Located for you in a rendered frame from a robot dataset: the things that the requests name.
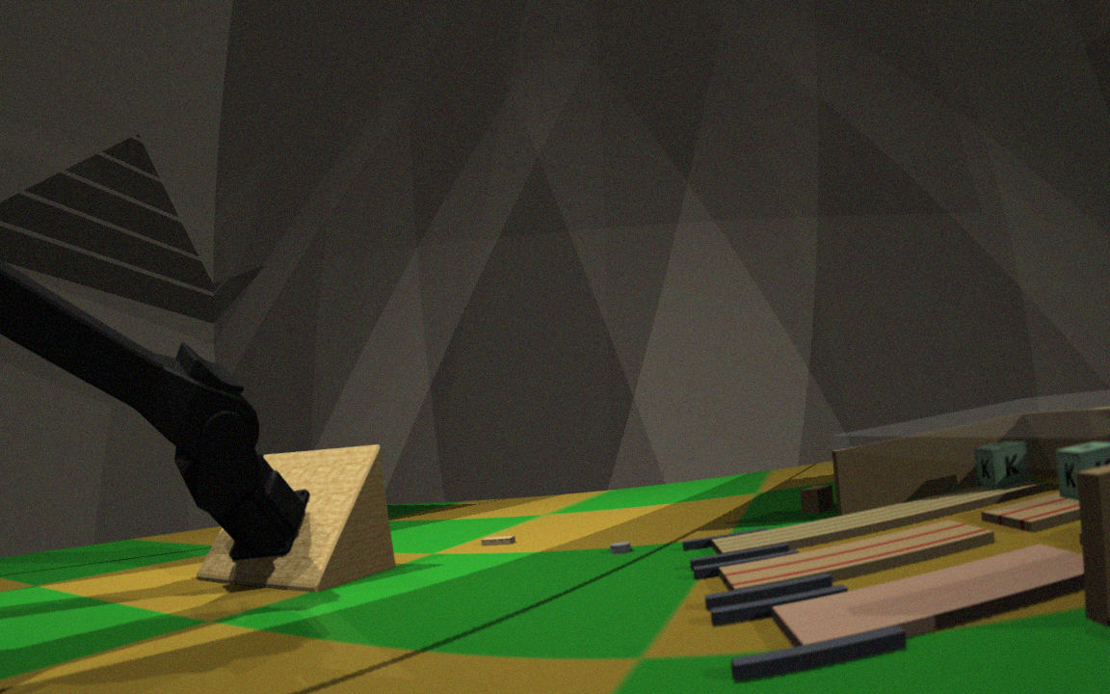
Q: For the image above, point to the pale green cube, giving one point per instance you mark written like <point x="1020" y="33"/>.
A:
<point x="1068" y="484"/>

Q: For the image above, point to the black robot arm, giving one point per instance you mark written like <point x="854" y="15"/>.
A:
<point x="195" y="404"/>

